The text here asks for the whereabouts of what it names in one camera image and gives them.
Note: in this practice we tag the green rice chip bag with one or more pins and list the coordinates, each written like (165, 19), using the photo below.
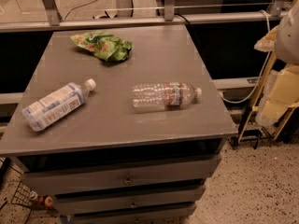
(103, 45)

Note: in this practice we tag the metal railing frame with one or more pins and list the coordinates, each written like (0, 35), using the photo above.
(58, 15)

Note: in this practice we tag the drawer knob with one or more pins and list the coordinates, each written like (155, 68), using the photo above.
(133, 205)
(128, 181)

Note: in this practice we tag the grey drawer cabinet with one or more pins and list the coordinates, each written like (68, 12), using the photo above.
(82, 160)

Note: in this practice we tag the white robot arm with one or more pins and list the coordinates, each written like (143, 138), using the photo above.
(287, 39)

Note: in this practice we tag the top drawer knob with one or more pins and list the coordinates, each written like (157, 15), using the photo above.
(128, 181)

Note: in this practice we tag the middle drawer knob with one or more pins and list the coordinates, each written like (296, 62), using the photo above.
(133, 205)

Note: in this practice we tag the blue label plastic bottle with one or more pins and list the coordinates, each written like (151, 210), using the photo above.
(46, 111)

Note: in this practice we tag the clear plastic water bottle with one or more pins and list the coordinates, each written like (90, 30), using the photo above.
(161, 96)

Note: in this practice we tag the wire basket on floor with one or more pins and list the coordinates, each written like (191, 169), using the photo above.
(25, 197)

